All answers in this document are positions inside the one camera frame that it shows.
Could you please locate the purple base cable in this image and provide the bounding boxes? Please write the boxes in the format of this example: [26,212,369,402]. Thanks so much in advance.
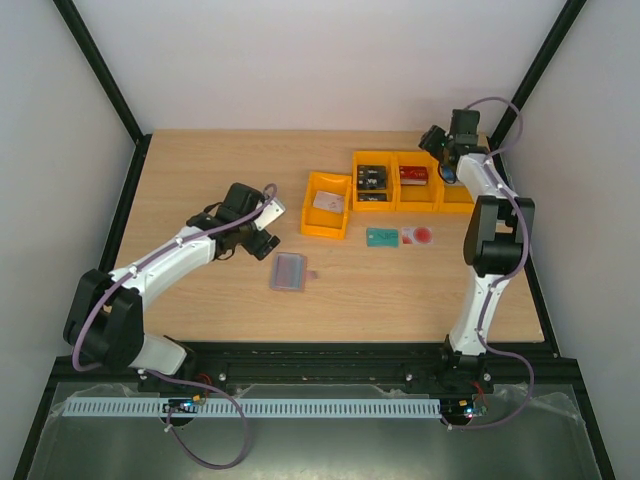
[163,378,255,466]

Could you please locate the right black frame post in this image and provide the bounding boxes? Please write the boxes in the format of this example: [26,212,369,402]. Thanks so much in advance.
[489,0,587,147]

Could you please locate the white slotted cable duct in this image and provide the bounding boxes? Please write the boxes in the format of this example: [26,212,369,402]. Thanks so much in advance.
[52,397,441,419]

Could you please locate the yellow bin with black cards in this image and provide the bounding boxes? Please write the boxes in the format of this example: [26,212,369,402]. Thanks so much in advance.
[352,150,397,212]

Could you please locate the red card stack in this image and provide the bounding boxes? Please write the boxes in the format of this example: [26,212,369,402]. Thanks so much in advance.
[399,165,429,186]

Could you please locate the yellow bin with red cards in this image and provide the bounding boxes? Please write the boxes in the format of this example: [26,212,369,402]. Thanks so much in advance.
[392,151,442,213]

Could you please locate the white card with red circles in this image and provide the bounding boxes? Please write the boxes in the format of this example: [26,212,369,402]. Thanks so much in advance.
[401,227,433,245]

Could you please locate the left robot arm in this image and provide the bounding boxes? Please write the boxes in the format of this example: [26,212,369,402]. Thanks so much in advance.
[63,183,286,376]

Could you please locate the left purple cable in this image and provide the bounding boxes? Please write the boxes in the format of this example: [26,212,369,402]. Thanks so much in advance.
[70,182,279,373]

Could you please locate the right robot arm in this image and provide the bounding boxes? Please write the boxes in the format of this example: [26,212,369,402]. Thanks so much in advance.
[419,108,535,392]

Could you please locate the left black frame post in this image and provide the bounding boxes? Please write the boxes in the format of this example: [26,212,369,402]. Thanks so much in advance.
[53,0,152,253]

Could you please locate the black frame post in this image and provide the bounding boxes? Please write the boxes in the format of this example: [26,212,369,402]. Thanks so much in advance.
[489,0,587,147]
[53,0,152,253]

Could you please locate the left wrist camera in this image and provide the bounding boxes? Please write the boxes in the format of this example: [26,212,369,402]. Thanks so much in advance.
[252,197,286,231]

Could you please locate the yellow bin with beige cards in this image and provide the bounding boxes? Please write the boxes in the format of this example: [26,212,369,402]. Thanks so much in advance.
[300,171,352,240]

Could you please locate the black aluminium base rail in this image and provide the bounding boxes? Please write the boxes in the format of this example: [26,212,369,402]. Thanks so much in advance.
[49,340,581,396]

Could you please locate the teal card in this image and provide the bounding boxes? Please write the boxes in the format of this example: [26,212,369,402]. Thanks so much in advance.
[366,228,399,248]

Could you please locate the yellow bin with blue cards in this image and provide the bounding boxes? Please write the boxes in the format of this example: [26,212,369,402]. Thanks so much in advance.
[435,159,475,214]

